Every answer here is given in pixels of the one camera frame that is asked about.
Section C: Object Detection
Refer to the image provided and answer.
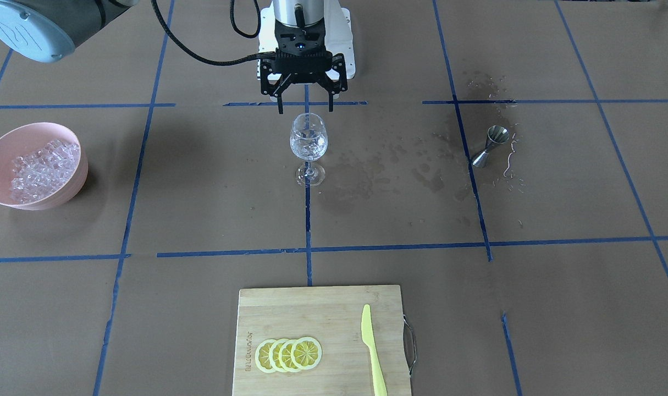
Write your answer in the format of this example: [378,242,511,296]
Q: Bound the clear ice cube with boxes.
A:
[302,139,322,156]

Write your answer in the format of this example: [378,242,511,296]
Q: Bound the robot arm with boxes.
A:
[0,1,356,113]

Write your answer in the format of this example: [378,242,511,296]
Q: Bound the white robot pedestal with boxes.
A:
[258,1,356,80]

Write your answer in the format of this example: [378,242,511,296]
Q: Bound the steel cocktail jigger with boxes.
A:
[471,125,510,168]

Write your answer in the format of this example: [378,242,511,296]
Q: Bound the pile of clear ice cubes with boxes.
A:
[9,139,81,205]

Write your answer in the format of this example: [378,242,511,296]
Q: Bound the black cable wrist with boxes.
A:
[151,0,277,68]

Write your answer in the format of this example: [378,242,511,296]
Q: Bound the lemon slice nearest front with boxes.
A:
[256,339,276,373]

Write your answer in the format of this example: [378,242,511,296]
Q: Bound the lemon slice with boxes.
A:
[290,336,323,370]
[278,340,301,373]
[268,338,290,373]
[256,339,276,373]

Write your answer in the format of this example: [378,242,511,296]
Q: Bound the bamboo cutting board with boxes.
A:
[231,285,412,395]

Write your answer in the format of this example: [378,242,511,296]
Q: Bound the clear wine glass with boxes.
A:
[289,112,328,187]

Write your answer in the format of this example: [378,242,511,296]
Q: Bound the yellow plastic knife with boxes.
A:
[360,304,388,395]

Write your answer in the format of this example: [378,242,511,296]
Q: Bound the pink bowl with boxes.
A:
[0,122,89,211]

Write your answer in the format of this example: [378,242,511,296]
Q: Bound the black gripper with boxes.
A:
[258,20,348,114]

